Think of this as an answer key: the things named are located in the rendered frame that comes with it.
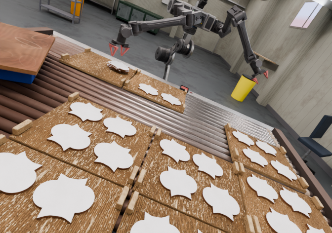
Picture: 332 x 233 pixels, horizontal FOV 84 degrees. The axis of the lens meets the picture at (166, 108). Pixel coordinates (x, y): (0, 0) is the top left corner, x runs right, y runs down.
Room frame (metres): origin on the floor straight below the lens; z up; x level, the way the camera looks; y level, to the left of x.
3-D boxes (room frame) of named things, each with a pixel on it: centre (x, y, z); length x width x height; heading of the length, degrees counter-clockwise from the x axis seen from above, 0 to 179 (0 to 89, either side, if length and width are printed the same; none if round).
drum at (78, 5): (6.54, 4.28, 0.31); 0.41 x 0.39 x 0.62; 99
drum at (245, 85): (5.23, -1.74, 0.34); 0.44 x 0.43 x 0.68; 100
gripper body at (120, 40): (1.22, 0.46, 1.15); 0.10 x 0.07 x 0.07; 163
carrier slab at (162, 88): (1.20, 0.10, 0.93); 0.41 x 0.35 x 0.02; 93
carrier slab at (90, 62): (1.18, 0.52, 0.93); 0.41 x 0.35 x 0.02; 92
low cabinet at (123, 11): (10.30, 3.15, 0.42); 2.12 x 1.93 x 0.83; 99
